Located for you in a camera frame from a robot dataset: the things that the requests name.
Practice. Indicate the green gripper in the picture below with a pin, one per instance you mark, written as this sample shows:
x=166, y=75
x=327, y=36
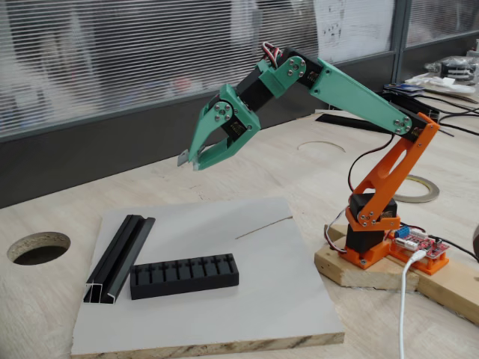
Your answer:
x=233, y=112

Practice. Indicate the small metal blade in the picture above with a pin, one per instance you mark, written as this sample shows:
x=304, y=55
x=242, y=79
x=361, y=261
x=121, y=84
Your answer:
x=182, y=158

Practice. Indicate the black slotted holder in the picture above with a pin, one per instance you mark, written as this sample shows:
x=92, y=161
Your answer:
x=187, y=288

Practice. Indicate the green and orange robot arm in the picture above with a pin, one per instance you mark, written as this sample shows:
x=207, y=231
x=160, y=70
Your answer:
x=351, y=97

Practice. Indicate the black flat strip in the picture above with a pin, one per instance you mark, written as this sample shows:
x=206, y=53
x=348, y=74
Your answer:
x=344, y=121

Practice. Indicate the black aluminium profile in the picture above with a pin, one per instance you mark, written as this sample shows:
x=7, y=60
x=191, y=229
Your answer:
x=112, y=258

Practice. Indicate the white paper sheet on window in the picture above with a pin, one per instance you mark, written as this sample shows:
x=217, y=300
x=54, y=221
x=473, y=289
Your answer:
x=355, y=30

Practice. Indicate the grey chipboard panel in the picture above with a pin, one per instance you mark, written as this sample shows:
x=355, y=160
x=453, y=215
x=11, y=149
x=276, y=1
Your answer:
x=224, y=318

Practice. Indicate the blue card stack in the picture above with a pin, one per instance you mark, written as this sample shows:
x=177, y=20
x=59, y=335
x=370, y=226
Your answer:
x=404, y=89

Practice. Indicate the wooden base block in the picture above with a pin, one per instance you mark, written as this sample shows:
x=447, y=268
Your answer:
x=359, y=278

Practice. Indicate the tape roll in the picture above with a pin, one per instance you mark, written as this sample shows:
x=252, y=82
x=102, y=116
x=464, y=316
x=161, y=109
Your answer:
x=426, y=197

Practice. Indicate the white paper pile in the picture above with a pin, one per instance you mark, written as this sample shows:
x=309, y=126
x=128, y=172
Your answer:
x=445, y=84

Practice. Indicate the red controller board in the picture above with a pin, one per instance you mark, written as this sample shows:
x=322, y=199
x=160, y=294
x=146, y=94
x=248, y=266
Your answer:
x=430, y=247

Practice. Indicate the clear plastic bag with parts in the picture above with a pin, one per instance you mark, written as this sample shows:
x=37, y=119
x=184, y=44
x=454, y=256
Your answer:
x=453, y=69

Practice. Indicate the long wooden plank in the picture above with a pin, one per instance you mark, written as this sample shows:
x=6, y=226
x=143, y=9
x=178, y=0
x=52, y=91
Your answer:
x=449, y=291

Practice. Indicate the dark round object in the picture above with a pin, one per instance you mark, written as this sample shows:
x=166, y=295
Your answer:
x=476, y=243

